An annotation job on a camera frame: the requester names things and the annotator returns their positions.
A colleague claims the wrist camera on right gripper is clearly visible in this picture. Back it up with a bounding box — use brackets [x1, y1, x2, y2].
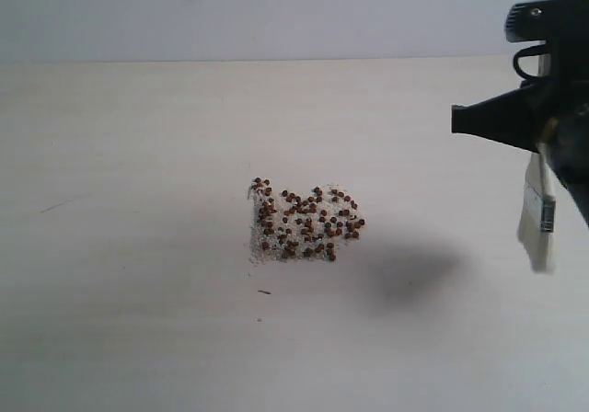
[503, 0, 588, 43]

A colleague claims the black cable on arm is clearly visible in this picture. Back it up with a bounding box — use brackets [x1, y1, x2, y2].
[512, 46, 553, 80]

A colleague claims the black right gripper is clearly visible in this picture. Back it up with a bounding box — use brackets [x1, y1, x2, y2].
[451, 42, 588, 220]

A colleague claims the white paint brush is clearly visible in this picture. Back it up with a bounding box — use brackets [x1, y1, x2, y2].
[514, 55, 558, 274]

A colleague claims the pile of brown beans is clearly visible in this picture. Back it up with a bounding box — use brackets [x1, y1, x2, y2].
[248, 177, 366, 262]

